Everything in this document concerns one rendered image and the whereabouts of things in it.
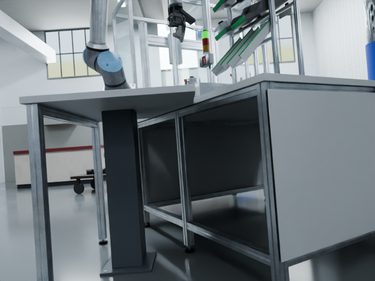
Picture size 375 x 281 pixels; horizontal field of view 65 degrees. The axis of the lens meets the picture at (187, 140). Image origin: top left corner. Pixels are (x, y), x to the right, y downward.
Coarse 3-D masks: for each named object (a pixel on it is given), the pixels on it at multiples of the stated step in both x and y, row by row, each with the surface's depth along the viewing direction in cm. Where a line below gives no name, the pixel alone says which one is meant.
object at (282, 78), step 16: (256, 80) 111; (272, 80) 109; (288, 80) 113; (304, 80) 117; (320, 80) 122; (336, 80) 127; (352, 80) 132; (368, 80) 138; (208, 96) 140; (208, 112) 197; (224, 112) 205; (240, 112) 212; (256, 112) 221
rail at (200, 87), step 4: (196, 84) 165; (200, 84) 162; (204, 84) 164; (196, 88) 166; (200, 88) 162; (204, 88) 164; (196, 92) 165; (200, 92) 162; (204, 92) 163; (196, 96) 167
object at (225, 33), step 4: (252, 4) 158; (244, 8) 157; (248, 8) 158; (244, 12) 157; (240, 16) 170; (232, 20) 169; (236, 20) 169; (232, 24) 168; (224, 28) 153; (228, 28) 153; (220, 32) 158; (224, 32) 154; (228, 32) 157; (232, 32) 164; (216, 36) 163; (220, 36) 159; (224, 36) 163; (216, 40) 165
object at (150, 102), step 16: (32, 96) 117; (48, 96) 117; (64, 96) 117; (80, 96) 117; (96, 96) 118; (112, 96) 118; (128, 96) 119; (144, 96) 122; (160, 96) 125; (176, 96) 128; (192, 96) 131; (80, 112) 153; (96, 112) 157; (144, 112) 172; (160, 112) 178
